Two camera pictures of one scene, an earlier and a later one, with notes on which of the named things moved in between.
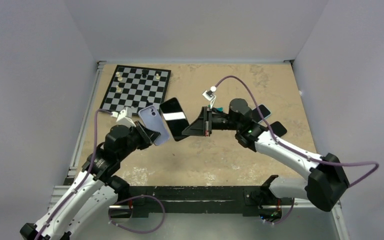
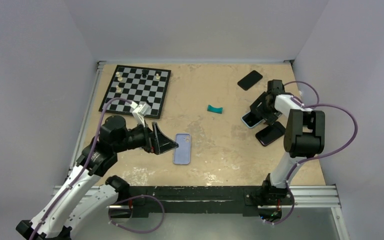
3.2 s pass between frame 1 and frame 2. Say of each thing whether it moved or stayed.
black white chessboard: stayed
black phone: moved
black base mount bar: stayed
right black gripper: moved
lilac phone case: moved
